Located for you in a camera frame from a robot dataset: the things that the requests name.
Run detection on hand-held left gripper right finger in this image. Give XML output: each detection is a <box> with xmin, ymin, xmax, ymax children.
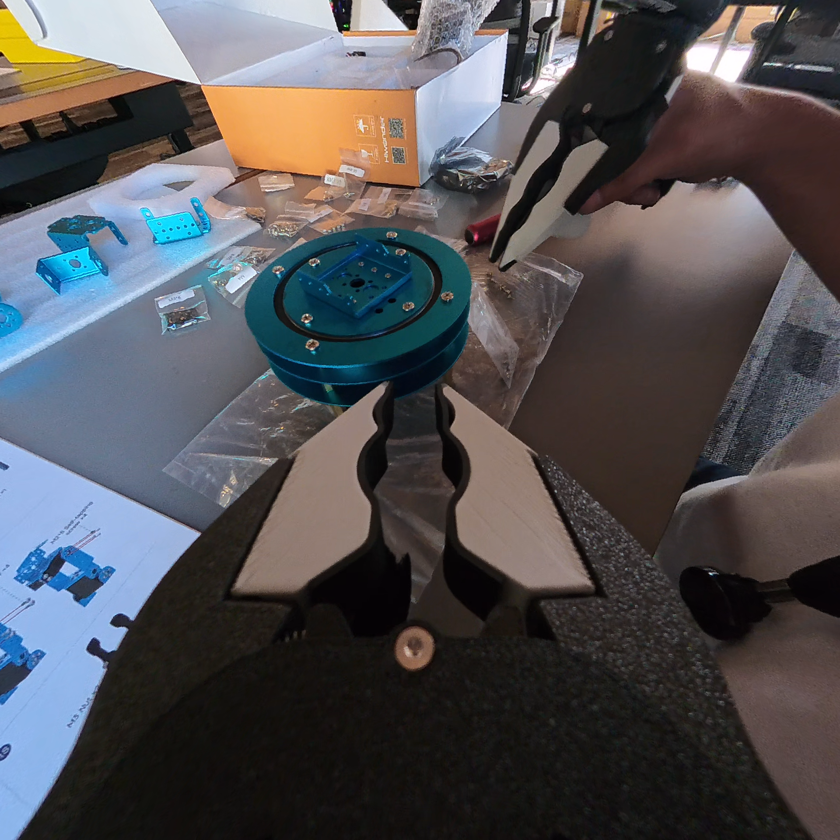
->
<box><xmin>434</xmin><ymin>382</ymin><xmax>598</xmax><ymax>599</ymax></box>

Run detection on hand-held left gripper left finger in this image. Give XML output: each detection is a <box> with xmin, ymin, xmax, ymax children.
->
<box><xmin>230</xmin><ymin>381</ymin><xmax>396</xmax><ymax>599</ymax></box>

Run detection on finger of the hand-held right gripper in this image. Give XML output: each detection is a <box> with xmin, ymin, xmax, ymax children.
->
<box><xmin>487</xmin><ymin>120</ymin><xmax>567</xmax><ymax>265</ymax></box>
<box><xmin>496</xmin><ymin>138</ymin><xmax>610</xmax><ymax>273</ymax></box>

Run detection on orange and white cardboard box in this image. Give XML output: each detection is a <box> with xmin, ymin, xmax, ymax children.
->
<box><xmin>20</xmin><ymin>0</ymin><xmax>509</xmax><ymax>188</ymax></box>

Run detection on person's right forearm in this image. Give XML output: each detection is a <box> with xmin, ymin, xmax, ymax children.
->
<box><xmin>696</xmin><ymin>72</ymin><xmax>840</xmax><ymax>296</ymax></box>

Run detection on teal round robot base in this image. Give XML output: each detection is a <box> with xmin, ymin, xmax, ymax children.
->
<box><xmin>244</xmin><ymin>226</ymin><xmax>473</xmax><ymax>401</ymax></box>

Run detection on grey desk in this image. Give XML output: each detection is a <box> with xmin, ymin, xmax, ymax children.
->
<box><xmin>0</xmin><ymin>98</ymin><xmax>798</xmax><ymax>559</ymax></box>

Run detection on wooden-topped desk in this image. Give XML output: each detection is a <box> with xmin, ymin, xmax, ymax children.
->
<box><xmin>0</xmin><ymin>59</ymin><xmax>198</xmax><ymax>217</ymax></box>

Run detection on person's right hand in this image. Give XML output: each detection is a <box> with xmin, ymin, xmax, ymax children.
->
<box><xmin>581</xmin><ymin>72</ymin><xmax>726</xmax><ymax>216</ymax></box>

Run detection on black office chair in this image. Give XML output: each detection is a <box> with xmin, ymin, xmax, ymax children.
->
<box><xmin>505</xmin><ymin>0</ymin><xmax>559</xmax><ymax>102</ymax></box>
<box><xmin>755</xmin><ymin>0</ymin><xmax>840</xmax><ymax>106</ymax></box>

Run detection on spread of hardware bags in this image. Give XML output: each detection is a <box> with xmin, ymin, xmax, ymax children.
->
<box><xmin>154</xmin><ymin>147</ymin><xmax>444</xmax><ymax>336</ymax></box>

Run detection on bubble wrap pouch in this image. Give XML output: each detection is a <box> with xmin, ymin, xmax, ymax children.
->
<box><xmin>412</xmin><ymin>0</ymin><xmax>500</xmax><ymax>60</ymax></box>

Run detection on person's blue jeans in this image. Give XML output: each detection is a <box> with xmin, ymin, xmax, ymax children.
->
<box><xmin>682</xmin><ymin>456</ymin><xmax>749</xmax><ymax>490</ymax></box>

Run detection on black chest harness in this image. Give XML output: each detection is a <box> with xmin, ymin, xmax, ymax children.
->
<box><xmin>679</xmin><ymin>563</ymin><xmax>840</xmax><ymax>643</ymax></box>

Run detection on white instruction booklet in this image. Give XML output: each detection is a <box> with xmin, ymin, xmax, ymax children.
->
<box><xmin>0</xmin><ymin>438</ymin><xmax>201</xmax><ymax>788</ymax></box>

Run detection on white foam sheet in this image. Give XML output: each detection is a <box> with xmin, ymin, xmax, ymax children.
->
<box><xmin>0</xmin><ymin>197</ymin><xmax>263</xmax><ymax>371</ymax></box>

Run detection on white foam cutout piece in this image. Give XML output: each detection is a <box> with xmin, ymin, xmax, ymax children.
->
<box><xmin>88</xmin><ymin>163</ymin><xmax>237</xmax><ymax>217</ymax></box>

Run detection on blue U bracket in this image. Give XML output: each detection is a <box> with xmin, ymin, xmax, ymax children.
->
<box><xmin>140</xmin><ymin>197</ymin><xmax>212</xmax><ymax>245</ymax></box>

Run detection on blue angled bracket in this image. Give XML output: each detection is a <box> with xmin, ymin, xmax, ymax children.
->
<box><xmin>36</xmin><ymin>252</ymin><xmax>109</xmax><ymax>296</ymax></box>
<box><xmin>46</xmin><ymin>215</ymin><xmax>129</xmax><ymax>253</ymax></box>

